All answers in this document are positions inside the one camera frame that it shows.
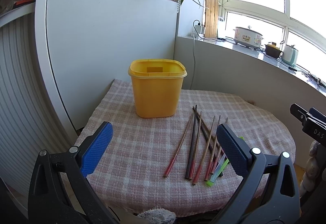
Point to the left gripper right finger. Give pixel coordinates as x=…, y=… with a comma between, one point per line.
x=280, y=201

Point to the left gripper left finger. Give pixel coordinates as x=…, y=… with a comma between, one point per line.
x=59, y=191

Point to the black chopstick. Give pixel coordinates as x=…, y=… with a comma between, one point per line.
x=190, y=156
x=205, y=131

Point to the clear plastic spoon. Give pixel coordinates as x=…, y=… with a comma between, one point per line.
x=220, y=167

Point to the green plastic spoon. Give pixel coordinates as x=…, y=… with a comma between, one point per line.
x=208, y=171

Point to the right gloved hand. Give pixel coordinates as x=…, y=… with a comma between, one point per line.
x=315, y=167

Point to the left gloved hand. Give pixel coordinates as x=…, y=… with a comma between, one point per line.
x=158, y=215

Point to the pale green electric kettle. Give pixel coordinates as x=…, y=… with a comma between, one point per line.
x=289, y=55

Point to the brown clay pot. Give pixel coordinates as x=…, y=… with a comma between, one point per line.
x=272, y=50

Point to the pink checkered tablecloth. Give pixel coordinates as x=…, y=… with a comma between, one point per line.
x=145, y=163

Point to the white floral slow cooker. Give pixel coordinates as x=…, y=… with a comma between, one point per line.
x=247, y=37

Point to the white power strip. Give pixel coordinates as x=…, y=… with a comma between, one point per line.
x=196, y=35

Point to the yellow plastic container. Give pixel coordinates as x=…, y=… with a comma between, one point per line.
x=156, y=86

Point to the wooden board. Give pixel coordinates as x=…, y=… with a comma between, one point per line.
x=211, y=18

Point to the white cabinet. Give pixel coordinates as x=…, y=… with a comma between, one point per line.
x=83, y=45

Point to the white charger with black cable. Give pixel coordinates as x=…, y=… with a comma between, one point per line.
x=198, y=27

